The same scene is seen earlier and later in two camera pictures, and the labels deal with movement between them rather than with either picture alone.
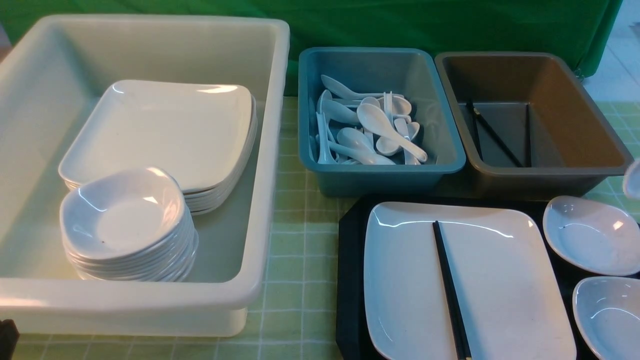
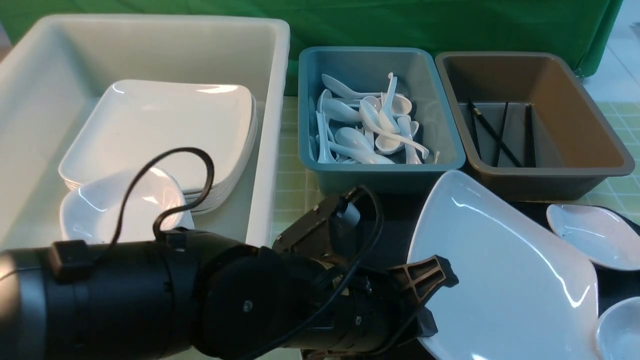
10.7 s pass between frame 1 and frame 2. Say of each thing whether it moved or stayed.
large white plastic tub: stayed
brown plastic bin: stayed
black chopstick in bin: stayed
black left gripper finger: moved
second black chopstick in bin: stayed
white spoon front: stayed
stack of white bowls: stayed
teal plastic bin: stayed
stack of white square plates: stayed
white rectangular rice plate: moved
